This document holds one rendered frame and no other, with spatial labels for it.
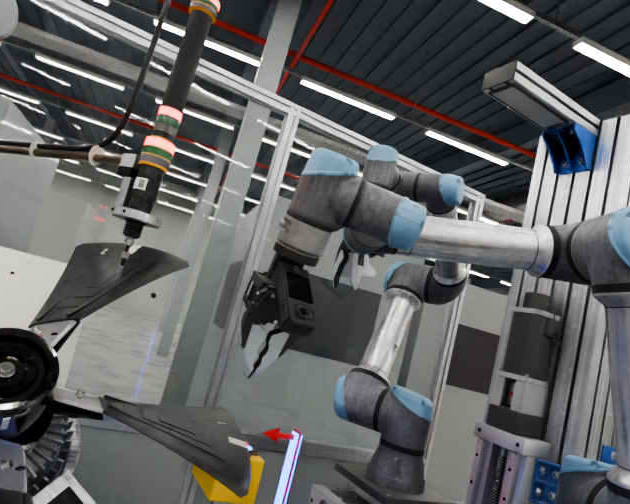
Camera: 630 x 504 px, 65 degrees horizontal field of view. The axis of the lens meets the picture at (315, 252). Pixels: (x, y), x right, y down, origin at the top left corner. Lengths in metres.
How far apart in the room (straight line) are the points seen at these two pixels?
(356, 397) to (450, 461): 3.53
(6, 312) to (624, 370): 1.06
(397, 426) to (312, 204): 0.76
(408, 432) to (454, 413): 3.46
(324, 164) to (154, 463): 1.11
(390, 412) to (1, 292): 0.91
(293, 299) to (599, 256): 0.48
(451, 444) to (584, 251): 4.02
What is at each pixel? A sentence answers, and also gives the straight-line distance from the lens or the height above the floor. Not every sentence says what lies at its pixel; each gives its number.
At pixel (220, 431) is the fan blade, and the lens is 0.84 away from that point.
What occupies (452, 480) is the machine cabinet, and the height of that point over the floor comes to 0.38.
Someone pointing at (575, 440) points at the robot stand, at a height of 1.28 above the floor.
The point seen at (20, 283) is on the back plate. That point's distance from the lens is 1.15.
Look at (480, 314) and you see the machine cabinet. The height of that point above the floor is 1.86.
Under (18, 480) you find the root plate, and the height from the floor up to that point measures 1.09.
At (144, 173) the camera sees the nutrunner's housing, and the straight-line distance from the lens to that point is 0.76.
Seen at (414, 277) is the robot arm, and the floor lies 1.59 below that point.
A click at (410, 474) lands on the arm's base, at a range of 1.34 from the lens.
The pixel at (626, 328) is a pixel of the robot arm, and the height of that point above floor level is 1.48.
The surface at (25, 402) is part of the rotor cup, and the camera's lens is 0.70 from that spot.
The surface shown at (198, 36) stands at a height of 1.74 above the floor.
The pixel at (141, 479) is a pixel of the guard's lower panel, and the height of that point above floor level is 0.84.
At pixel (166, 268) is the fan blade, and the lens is 0.89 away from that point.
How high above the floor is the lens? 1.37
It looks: 8 degrees up
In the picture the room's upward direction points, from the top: 15 degrees clockwise
